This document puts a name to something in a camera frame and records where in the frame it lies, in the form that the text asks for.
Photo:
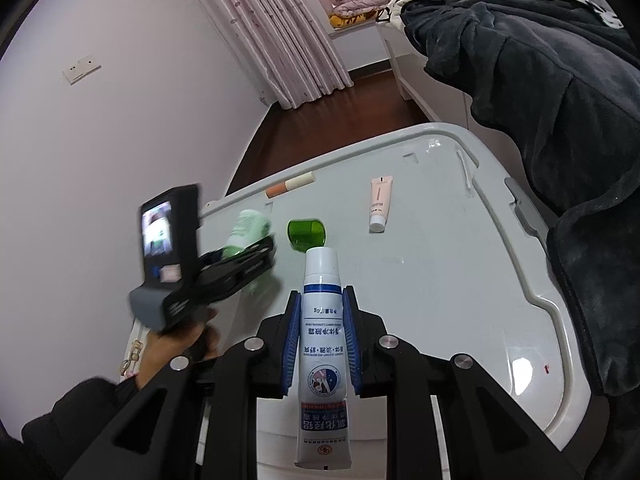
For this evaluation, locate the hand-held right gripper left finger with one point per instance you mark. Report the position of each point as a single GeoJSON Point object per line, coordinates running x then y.
{"type": "Point", "coordinates": [291, 345]}

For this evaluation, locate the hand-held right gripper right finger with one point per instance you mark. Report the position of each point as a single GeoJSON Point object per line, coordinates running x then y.
{"type": "Point", "coordinates": [352, 345]}

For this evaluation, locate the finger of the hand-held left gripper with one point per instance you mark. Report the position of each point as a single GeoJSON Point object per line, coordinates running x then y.
{"type": "Point", "coordinates": [240, 270]}

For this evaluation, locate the white tube with blue stripe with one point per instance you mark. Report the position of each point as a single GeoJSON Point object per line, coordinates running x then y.
{"type": "Point", "coordinates": [320, 360]}

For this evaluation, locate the light green bottle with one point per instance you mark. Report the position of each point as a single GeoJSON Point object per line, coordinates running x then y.
{"type": "Point", "coordinates": [247, 227]}

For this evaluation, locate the person's left forearm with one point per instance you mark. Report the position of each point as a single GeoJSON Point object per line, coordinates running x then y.
{"type": "Point", "coordinates": [60, 425]}

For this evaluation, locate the person's left hand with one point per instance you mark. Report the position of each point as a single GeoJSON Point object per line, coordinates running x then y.
{"type": "Point", "coordinates": [175, 347]}

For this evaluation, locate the green glass cup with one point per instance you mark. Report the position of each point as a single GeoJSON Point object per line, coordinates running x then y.
{"type": "Point", "coordinates": [306, 234]}

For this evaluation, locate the orange and cream stick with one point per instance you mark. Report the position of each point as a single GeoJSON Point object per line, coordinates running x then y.
{"type": "Point", "coordinates": [290, 185]}

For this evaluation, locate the white folding table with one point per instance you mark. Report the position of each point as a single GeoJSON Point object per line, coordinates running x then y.
{"type": "Point", "coordinates": [440, 270]}

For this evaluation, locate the small pale pink tube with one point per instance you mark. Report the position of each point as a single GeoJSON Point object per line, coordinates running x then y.
{"type": "Point", "coordinates": [381, 202]}

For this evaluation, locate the pink curtain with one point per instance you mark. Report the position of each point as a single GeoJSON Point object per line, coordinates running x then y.
{"type": "Point", "coordinates": [280, 30]}

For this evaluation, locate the yellow plush toy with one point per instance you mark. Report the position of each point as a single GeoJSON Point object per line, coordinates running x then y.
{"type": "Point", "coordinates": [350, 20]}

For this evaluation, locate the dark padded coat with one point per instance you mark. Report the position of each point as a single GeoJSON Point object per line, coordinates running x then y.
{"type": "Point", "coordinates": [550, 110]}

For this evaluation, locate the white wall socket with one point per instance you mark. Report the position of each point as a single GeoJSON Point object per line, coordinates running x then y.
{"type": "Point", "coordinates": [81, 70]}

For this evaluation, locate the white bed frame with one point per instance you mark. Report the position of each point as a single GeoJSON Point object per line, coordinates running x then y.
{"type": "Point", "coordinates": [425, 85]}

